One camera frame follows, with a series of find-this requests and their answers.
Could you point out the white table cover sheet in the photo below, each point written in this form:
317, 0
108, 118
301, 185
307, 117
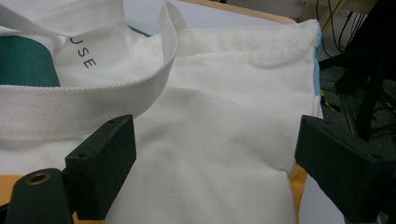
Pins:
205, 15

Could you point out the yellow black tape marker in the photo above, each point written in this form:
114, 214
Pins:
324, 101

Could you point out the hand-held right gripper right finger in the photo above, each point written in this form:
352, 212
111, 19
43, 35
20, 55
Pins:
345, 174

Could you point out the black metal stand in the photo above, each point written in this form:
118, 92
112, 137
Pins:
367, 62

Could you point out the wooden table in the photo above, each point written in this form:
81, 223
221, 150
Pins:
249, 11

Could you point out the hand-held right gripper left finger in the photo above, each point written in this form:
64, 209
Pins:
99, 168

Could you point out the white canvas tote bag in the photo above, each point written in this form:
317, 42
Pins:
218, 124

